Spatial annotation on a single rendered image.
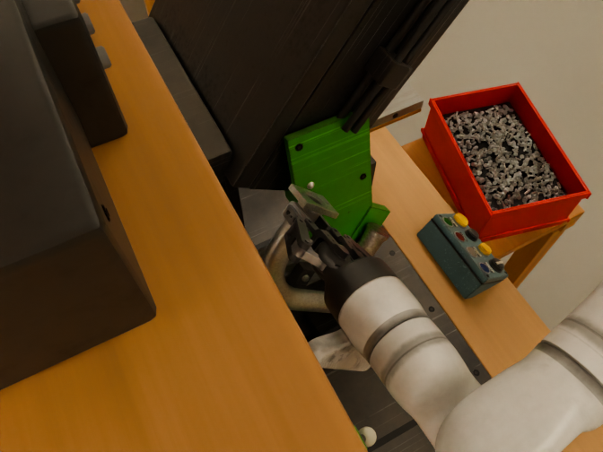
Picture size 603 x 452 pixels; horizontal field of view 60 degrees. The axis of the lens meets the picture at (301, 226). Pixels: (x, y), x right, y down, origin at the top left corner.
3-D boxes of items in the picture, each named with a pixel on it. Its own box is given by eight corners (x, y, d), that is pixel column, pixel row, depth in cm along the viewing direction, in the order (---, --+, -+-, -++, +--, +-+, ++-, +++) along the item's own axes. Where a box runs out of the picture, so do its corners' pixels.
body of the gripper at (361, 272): (423, 288, 53) (372, 231, 59) (371, 273, 47) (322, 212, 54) (378, 340, 55) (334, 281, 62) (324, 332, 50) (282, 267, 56)
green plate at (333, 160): (346, 196, 85) (337, 80, 71) (373, 226, 80) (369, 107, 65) (282, 224, 83) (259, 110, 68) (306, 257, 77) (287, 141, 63)
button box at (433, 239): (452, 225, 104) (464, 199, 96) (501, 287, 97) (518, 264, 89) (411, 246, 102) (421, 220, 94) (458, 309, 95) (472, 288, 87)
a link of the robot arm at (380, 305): (296, 353, 51) (327, 406, 47) (365, 267, 48) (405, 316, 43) (355, 360, 57) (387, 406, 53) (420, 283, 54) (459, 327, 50)
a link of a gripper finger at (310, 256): (338, 264, 52) (337, 254, 54) (300, 239, 51) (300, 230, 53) (325, 282, 53) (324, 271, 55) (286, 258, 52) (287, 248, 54)
